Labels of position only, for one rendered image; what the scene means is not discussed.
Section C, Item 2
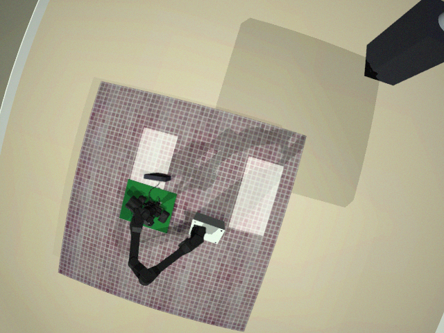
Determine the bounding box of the green circuit board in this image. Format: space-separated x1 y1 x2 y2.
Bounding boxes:
119 179 177 233

